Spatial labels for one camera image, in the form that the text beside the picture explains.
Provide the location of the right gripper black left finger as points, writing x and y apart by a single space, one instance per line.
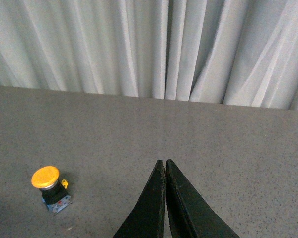
146 220

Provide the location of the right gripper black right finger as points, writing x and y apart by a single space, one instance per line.
189 214

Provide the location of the yellow mushroom push button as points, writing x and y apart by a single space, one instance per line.
54 191

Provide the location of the white pleated curtain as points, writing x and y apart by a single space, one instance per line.
234 52

